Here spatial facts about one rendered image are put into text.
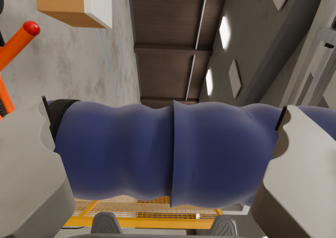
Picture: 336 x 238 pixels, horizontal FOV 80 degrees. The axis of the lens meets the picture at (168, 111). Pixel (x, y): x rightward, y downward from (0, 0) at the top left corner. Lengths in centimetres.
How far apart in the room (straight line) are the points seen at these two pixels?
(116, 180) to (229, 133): 23
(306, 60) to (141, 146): 249
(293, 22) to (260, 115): 370
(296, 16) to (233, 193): 379
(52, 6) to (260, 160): 174
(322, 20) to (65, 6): 233
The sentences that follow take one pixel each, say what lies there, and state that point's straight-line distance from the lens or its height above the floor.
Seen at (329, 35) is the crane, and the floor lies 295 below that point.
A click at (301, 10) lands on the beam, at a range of 404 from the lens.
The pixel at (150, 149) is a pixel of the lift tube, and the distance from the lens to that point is 38.
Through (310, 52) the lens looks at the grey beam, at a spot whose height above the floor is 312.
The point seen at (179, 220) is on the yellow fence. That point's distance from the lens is 165.
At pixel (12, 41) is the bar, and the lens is 43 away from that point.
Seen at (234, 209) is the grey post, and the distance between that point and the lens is 435.
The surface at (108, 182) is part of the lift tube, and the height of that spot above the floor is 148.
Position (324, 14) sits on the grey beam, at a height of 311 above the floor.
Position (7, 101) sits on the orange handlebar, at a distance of 53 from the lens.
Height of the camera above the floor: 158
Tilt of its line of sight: 1 degrees up
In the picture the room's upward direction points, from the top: 92 degrees clockwise
